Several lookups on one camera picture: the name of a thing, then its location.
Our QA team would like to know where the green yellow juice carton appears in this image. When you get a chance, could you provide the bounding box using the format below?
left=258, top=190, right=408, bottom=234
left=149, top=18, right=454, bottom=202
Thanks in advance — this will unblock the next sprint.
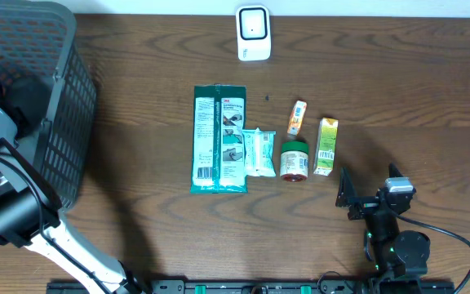
left=313, top=118, right=339, bottom=176

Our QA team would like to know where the white jar green lid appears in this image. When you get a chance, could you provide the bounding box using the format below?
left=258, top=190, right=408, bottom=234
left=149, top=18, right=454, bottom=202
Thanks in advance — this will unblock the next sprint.
left=280, top=140, right=308, bottom=182

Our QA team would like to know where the small orange box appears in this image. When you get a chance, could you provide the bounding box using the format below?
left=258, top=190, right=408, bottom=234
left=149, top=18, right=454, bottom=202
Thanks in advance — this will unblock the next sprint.
left=286, top=100, right=308, bottom=136

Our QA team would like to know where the mint green wipes pack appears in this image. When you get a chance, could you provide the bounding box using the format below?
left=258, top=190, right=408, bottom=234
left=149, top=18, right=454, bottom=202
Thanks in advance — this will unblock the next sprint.
left=242, top=128, right=276, bottom=177

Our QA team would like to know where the green 3M package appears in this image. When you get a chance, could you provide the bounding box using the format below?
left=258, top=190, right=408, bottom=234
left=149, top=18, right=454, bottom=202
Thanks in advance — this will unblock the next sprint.
left=190, top=84, right=247, bottom=194

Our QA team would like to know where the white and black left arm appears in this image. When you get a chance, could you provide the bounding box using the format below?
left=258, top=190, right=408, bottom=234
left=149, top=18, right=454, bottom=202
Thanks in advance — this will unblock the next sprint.
left=0, top=78, right=150, bottom=293

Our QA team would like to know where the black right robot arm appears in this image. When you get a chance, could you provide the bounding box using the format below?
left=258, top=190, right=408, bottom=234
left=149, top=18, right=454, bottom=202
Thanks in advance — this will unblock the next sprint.
left=335, top=163, right=430, bottom=294

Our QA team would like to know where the white barcode scanner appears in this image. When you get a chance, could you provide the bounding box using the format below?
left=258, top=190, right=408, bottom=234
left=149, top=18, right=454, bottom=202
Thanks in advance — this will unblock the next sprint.
left=235, top=5, right=272, bottom=62

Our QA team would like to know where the dark grey plastic mesh basket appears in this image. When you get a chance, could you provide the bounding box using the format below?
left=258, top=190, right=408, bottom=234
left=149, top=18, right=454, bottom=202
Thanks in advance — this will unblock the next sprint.
left=0, top=1, right=96, bottom=209

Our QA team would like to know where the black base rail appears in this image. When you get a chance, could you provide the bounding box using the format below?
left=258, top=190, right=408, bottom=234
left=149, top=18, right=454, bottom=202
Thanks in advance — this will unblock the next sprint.
left=46, top=279, right=454, bottom=294

